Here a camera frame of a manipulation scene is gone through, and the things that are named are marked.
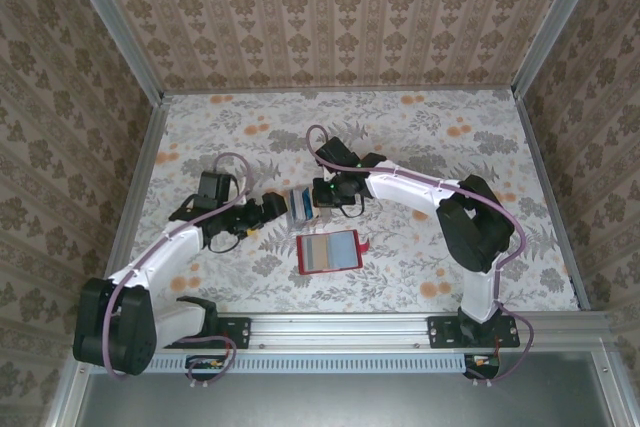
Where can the dark blue credit card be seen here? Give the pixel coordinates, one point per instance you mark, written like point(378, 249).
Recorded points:
point(299, 203)

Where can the clear plastic card box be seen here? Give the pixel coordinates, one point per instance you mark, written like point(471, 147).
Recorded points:
point(302, 222)

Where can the red card holder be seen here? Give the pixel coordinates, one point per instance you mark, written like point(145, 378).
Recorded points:
point(299, 254)

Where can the light blue credit card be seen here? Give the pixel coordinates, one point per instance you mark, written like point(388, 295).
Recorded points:
point(344, 251)

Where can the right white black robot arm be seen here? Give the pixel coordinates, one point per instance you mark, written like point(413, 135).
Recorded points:
point(410, 192)

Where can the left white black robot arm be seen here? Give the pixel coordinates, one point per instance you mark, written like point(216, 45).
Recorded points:
point(170, 252)

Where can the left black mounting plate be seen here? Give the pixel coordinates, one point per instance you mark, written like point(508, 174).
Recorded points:
point(235, 332)

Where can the black mounting plate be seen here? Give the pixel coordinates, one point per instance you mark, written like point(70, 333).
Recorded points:
point(235, 332)
point(442, 332)

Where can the small black connector board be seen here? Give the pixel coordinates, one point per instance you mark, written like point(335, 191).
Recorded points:
point(202, 363)
point(482, 362)

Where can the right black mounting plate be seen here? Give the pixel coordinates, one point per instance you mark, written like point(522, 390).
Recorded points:
point(442, 332)

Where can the grey metal panel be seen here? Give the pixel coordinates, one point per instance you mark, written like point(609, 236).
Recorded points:
point(340, 402)

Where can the aluminium table end rail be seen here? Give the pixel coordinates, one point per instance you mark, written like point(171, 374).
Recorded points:
point(340, 91)

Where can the aluminium table side rail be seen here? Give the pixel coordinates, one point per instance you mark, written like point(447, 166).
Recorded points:
point(544, 167)
point(144, 167)

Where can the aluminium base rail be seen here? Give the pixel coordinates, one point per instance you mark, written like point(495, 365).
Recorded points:
point(340, 329)

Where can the aluminium frame post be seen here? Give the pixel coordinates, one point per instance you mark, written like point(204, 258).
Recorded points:
point(119, 22)
point(555, 22)

